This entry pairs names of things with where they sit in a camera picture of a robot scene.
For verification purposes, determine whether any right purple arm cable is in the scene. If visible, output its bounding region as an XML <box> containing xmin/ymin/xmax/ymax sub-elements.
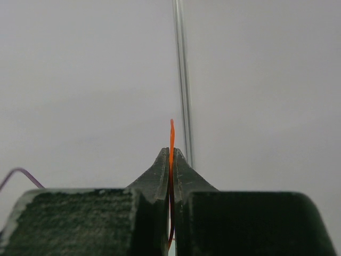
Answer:
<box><xmin>0</xmin><ymin>167</ymin><xmax>45</xmax><ymax>191</ymax></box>

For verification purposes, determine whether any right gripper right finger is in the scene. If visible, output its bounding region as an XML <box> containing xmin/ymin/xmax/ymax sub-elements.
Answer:
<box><xmin>173</xmin><ymin>149</ymin><xmax>336</xmax><ymax>255</ymax></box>

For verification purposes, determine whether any thin orange wire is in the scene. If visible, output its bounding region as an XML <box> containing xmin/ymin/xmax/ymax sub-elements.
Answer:
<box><xmin>167</xmin><ymin>118</ymin><xmax>176</xmax><ymax>251</ymax></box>

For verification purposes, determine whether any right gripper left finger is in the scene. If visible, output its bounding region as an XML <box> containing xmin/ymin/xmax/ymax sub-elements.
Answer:
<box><xmin>1</xmin><ymin>148</ymin><xmax>169</xmax><ymax>255</ymax></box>

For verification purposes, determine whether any right aluminium frame post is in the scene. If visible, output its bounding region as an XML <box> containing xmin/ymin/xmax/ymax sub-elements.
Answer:
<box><xmin>173</xmin><ymin>0</ymin><xmax>194</xmax><ymax>167</ymax></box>

